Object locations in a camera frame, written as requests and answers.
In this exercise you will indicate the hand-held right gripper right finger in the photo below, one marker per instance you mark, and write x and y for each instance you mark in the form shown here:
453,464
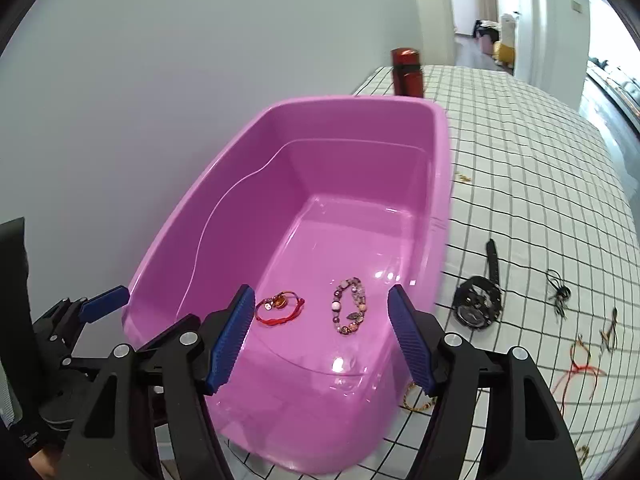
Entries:
410,340

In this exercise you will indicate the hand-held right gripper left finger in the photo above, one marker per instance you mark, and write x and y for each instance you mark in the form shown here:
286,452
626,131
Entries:
232,340

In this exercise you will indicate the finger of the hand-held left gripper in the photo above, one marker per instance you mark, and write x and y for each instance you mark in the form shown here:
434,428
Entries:
102,304

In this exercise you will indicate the black wristwatch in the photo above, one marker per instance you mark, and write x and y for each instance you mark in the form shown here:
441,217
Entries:
472,307

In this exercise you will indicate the pink plastic tub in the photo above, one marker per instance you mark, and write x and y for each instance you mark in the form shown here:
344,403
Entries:
325,185

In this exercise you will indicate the white black checked tablecloth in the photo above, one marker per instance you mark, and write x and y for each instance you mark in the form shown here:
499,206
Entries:
525,160

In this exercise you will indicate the red metal bottle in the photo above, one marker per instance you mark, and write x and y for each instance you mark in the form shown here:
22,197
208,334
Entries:
407,77

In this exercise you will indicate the pink stool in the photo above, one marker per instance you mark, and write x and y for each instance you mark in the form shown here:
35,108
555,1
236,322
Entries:
486,44

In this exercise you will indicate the yellow white duck toy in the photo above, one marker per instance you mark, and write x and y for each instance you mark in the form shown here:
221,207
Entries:
506,40

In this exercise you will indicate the wall switch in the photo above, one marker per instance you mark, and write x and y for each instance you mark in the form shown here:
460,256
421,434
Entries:
576,6

